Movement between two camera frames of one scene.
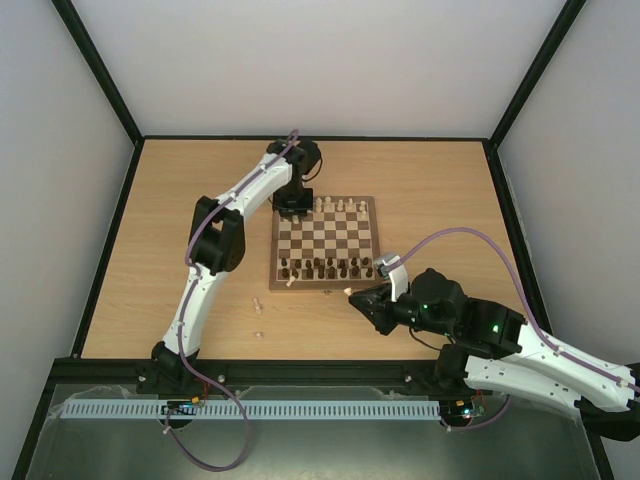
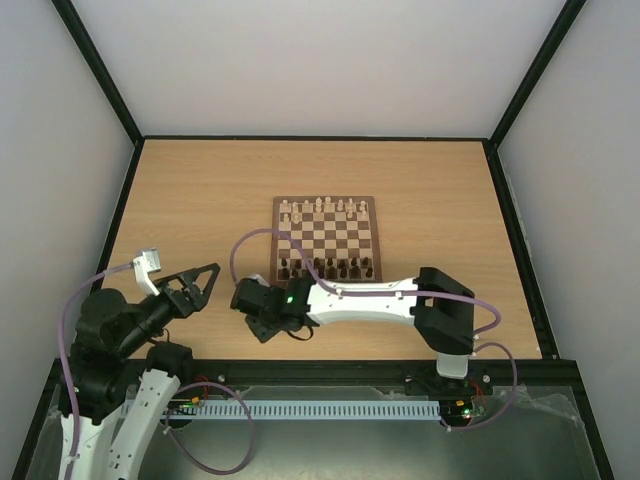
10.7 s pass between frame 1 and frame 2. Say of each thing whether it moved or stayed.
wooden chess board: stayed
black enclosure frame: stayed
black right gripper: moved
